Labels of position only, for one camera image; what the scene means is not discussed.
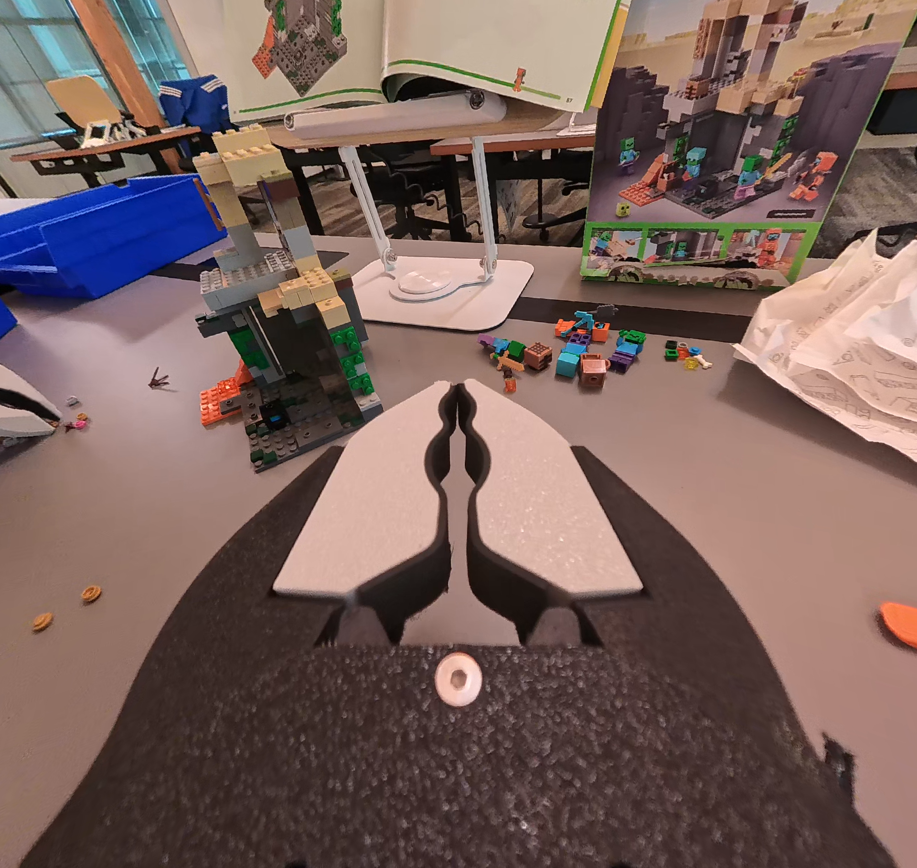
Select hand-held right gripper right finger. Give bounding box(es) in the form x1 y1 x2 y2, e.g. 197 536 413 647
460 380 645 602

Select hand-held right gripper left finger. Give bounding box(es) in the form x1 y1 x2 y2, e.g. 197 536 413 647
272 380 457 598

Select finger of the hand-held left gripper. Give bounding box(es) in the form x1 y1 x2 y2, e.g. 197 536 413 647
0 420 58 448
0 363 63 425

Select grey brick castle model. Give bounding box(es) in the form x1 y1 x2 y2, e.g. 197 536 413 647
195 127 384 474

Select tan brick plate assembly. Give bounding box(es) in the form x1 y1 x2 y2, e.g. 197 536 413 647
195 127 284 192

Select instruction booklet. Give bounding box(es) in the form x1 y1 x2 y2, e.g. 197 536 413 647
218 0 643 124

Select wooden desk with black legs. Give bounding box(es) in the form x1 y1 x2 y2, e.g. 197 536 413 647
11 127 203 189
430 127 597 242

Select pile of colourful toy figures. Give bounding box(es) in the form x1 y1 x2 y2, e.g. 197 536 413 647
478 302 716 392

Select white book stand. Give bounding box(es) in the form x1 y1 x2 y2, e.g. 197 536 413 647
268 91 570 332

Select black office chair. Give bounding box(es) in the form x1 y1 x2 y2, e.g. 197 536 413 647
358 159 470 240

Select blue jacket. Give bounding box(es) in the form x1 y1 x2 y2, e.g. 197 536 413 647
159 74 230 131

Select crumpled white paper bags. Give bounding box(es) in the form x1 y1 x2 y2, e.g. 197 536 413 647
732 227 917 462

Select wooden pillar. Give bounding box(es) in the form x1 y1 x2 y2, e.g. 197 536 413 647
43 0 180 167

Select orange brick separator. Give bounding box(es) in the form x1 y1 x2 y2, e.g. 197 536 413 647
877 601 917 648

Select green toy set box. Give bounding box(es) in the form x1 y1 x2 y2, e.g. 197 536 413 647
580 0 917 290

